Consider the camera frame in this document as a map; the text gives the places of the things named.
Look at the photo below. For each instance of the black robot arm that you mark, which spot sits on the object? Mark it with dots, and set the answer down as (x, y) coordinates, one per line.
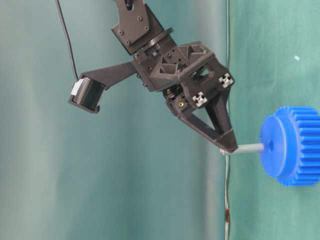
(138, 28)

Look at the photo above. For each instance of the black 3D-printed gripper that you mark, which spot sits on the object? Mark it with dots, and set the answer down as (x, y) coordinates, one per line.
(191, 78)

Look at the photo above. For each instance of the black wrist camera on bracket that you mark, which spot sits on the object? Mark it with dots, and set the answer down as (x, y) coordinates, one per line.
(87, 91)

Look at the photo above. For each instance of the blue plastic gear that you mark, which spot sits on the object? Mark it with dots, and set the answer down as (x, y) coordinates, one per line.
(291, 141)

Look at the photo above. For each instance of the grey metal shaft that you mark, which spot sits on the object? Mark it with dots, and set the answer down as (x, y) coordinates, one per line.
(244, 149)

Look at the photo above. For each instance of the green table mat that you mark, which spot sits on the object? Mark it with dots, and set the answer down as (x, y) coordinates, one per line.
(274, 57)

